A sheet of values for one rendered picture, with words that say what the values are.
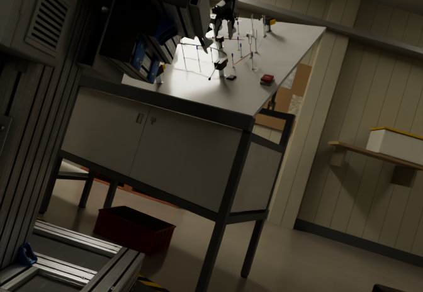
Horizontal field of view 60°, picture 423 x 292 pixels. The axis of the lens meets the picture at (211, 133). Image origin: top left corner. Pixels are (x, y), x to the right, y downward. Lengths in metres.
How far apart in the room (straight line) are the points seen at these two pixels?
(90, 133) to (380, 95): 3.65
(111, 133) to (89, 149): 0.18
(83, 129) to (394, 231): 3.91
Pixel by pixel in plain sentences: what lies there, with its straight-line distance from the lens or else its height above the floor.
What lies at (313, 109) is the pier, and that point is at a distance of 4.53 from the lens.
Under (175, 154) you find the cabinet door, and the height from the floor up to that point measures 0.59.
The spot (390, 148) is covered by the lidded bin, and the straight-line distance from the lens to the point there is 4.36.
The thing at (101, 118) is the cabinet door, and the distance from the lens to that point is 2.18.
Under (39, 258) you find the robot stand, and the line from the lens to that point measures 1.26.
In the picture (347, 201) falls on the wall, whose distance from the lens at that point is 4.81.
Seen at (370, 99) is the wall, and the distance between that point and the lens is 4.90.
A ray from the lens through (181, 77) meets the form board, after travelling 2.03.
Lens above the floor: 0.71
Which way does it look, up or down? 1 degrees up
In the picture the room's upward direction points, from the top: 17 degrees clockwise
